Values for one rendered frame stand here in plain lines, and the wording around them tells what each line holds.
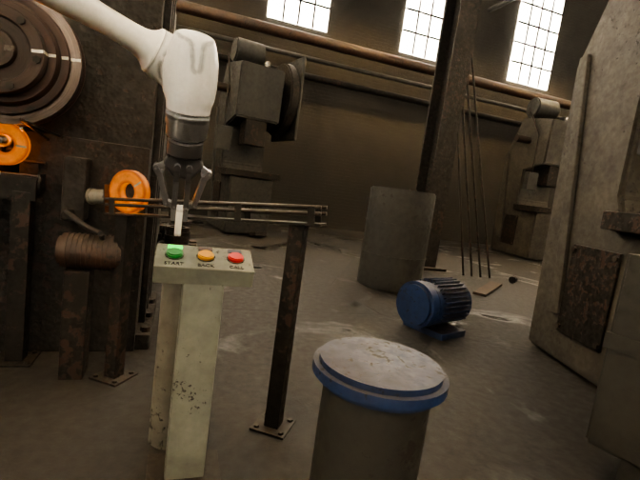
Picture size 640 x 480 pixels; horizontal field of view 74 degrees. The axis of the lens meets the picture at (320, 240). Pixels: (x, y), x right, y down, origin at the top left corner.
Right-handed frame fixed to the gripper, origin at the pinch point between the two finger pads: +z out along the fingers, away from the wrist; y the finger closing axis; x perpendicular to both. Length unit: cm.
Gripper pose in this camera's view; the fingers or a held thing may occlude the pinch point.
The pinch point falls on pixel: (178, 220)
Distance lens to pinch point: 106.8
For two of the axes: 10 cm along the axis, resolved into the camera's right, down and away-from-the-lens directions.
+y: -9.4, -0.8, -3.2
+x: 2.4, 4.9, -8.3
